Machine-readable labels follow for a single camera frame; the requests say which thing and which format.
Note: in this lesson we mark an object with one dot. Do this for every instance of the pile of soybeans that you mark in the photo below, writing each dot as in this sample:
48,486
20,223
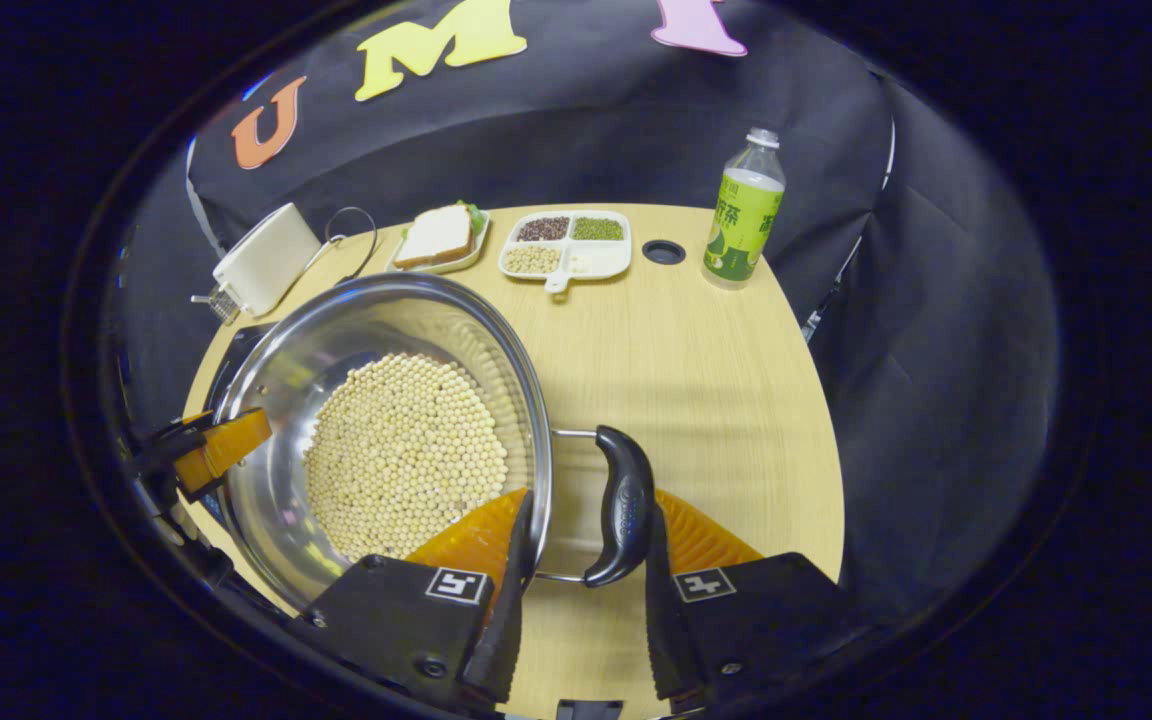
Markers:
406,460

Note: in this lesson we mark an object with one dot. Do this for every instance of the stainless steel pot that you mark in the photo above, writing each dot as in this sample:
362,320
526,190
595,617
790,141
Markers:
276,400

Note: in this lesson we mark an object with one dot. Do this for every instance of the white toaster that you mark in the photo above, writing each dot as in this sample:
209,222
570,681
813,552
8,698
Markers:
266,260

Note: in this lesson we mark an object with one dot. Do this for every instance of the black induction cooktop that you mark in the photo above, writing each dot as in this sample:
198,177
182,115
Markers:
236,348

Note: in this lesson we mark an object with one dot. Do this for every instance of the white rectangular plate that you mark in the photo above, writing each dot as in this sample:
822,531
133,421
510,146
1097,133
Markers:
461,263

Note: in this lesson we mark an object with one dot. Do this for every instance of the sandwich with lettuce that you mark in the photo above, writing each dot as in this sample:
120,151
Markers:
434,236

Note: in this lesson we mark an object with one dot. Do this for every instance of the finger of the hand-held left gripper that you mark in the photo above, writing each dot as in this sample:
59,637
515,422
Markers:
166,445

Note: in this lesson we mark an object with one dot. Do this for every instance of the green tea bottle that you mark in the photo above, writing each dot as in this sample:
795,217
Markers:
741,225

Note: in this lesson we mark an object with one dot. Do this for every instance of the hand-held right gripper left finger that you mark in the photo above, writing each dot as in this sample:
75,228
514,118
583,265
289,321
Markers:
508,620

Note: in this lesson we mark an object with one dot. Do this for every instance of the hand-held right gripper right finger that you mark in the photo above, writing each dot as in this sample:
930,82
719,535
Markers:
664,620

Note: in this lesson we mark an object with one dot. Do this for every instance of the white divided dish with beans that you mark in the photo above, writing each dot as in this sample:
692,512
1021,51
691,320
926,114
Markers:
566,248

